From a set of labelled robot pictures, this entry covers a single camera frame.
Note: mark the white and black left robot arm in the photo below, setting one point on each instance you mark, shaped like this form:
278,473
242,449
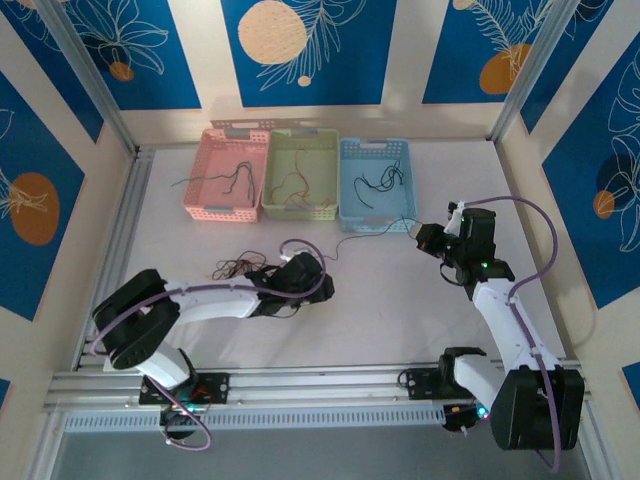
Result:
215,302

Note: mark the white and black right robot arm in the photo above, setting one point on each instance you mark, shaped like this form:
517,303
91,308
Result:
505,325

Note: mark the blue plastic basket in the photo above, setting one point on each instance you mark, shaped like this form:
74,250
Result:
380,210

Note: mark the green plastic basket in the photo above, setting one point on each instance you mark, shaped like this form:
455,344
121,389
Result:
320,160

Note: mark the pink plastic basket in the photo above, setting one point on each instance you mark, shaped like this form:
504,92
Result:
225,150

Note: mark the perforated metal strip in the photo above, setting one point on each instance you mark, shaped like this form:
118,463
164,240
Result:
300,123

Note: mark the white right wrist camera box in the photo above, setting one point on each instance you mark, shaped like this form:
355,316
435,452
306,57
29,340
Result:
455,220

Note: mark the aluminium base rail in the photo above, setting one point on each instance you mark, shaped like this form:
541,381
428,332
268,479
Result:
320,387

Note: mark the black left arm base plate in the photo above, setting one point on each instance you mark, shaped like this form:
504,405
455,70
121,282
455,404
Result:
217,387

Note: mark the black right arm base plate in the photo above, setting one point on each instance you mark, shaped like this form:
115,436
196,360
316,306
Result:
417,382

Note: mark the aluminium side rail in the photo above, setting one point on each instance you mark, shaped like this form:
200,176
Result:
135,200

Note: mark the aluminium frame post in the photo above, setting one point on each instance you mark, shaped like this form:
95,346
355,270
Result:
85,60
530,70

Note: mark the aluminium frame bar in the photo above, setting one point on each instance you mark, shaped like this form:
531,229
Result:
595,450
42,450

